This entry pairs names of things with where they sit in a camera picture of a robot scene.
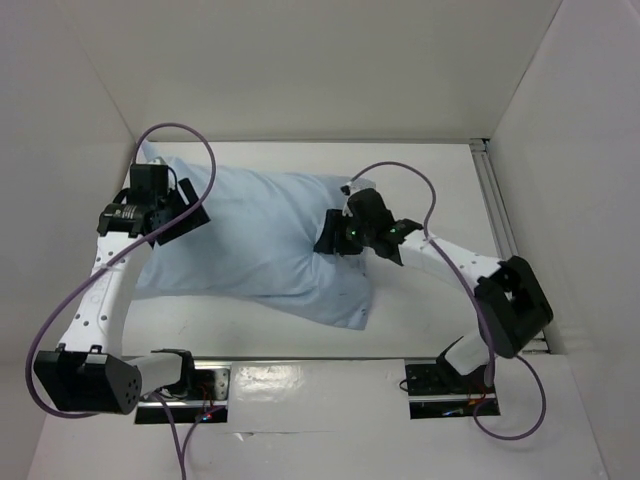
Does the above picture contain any light blue pillowcase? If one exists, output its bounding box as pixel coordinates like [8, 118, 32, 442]
[136, 156, 373, 330]

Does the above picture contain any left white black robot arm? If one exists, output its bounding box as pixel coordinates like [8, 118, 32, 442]
[26, 161, 209, 419]

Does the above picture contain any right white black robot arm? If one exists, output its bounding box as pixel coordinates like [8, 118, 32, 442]
[314, 188, 554, 392]

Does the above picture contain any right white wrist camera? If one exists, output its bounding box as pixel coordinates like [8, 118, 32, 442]
[340, 178, 377, 197]

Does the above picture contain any aluminium extrusion rail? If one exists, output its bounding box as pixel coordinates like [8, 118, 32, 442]
[469, 138, 550, 355]

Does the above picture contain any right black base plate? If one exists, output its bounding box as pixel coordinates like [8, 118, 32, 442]
[398, 359, 500, 420]

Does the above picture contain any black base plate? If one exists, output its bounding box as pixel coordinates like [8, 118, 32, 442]
[398, 359, 500, 420]
[157, 360, 231, 425]

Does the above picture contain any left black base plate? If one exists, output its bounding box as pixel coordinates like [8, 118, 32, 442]
[157, 360, 231, 425]

